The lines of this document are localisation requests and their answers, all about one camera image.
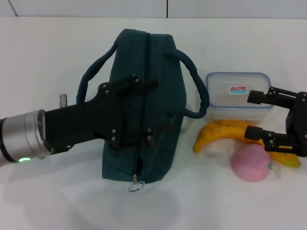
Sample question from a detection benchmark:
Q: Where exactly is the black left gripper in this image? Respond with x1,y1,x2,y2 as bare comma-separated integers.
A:
44,73,179,154

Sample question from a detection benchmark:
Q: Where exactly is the dark teal fabric bag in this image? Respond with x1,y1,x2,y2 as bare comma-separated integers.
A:
76,28,210,187

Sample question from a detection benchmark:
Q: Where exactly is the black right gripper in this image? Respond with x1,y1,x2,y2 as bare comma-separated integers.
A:
244,86,307,158

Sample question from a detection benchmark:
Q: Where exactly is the pink peach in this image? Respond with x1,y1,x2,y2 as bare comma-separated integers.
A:
231,144,275,184

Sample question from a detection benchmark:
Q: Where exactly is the clear container with blue lid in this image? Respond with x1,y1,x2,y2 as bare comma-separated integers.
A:
205,71,274,126

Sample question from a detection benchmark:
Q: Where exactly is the metal zipper pull ring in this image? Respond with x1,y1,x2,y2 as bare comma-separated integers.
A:
128,174,146,193

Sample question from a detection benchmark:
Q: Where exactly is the yellow banana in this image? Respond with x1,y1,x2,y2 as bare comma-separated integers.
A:
193,119,303,169

